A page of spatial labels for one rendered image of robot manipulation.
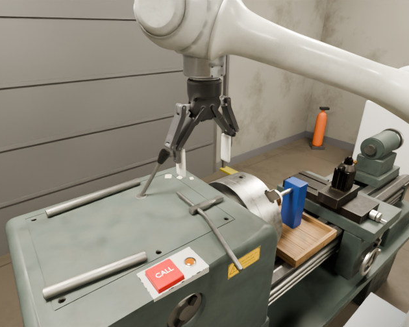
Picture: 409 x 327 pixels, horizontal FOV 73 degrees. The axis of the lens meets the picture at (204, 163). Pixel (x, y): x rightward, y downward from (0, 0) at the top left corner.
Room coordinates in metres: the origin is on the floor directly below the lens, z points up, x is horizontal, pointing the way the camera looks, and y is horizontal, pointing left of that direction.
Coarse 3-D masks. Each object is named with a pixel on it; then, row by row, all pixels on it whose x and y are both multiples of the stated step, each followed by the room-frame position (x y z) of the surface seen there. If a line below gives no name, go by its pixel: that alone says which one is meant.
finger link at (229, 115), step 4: (228, 100) 0.64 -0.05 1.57; (228, 104) 0.64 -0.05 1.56; (224, 108) 0.65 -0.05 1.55; (228, 108) 0.64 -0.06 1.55; (224, 112) 0.66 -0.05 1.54; (228, 112) 0.64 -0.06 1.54; (232, 112) 0.65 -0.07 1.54; (228, 116) 0.65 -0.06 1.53; (232, 116) 0.65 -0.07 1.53; (228, 120) 0.66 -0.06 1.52; (232, 120) 0.65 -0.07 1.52; (228, 124) 0.67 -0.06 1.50; (232, 124) 0.65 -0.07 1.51; (236, 124) 0.66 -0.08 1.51; (236, 128) 0.66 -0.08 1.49
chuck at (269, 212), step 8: (232, 176) 0.90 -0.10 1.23; (248, 176) 0.89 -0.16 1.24; (240, 184) 0.83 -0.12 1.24; (248, 184) 0.84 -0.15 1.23; (256, 184) 0.84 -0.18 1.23; (264, 184) 0.85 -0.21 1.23; (248, 192) 0.80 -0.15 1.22; (256, 192) 0.81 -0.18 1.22; (264, 192) 0.82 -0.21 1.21; (256, 200) 0.78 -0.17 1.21; (264, 200) 0.79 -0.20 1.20; (264, 208) 0.77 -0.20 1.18; (272, 208) 0.78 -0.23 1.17; (264, 216) 0.75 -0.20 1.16; (272, 216) 0.76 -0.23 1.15; (280, 216) 0.78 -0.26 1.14; (272, 224) 0.75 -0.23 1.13; (280, 224) 0.77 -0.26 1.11; (280, 232) 0.77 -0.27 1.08
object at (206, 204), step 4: (220, 196) 0.70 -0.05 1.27; (204, 200) 0.67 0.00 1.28; (208, 200) 0.67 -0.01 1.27; (212, 200) 0.68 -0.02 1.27; (216, 200) 0.68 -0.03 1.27; (220, 200) 0.69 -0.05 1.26; (196, 204) 0.65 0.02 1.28; (200, 204) 0.65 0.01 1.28; (204, 204) 0.65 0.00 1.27; (208, 204) 0.66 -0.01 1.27; (188, 208) 0.64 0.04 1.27; (192, 208) 0.63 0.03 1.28; (196, 208) 0.64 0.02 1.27; (200, 208) 0.64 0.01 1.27; (204, 208) 0.65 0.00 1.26; (192, 212) 0.63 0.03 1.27; (196, 212) 0.63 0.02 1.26
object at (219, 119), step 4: (212, 104) 0.61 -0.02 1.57; (212, 108) 0.60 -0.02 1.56; (216, 108) 0.61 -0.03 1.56; (216, 112) 0.61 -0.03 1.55; (216, 116) 0.62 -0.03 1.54; (220, 116) 0.62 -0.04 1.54; (216, 120) 0.64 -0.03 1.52; (220, 120) 0.63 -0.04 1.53; (224, 120) 0.63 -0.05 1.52; (220, 124) 0.64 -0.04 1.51; (224, 124) 0.63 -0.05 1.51; (224, 128) 0.64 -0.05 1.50; (228, 128) 0.64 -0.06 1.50; (224, 132) 0.66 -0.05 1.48; (228, 132) 0.64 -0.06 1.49; (232, 132) 0.65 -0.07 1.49; (232, 136) 0.64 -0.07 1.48
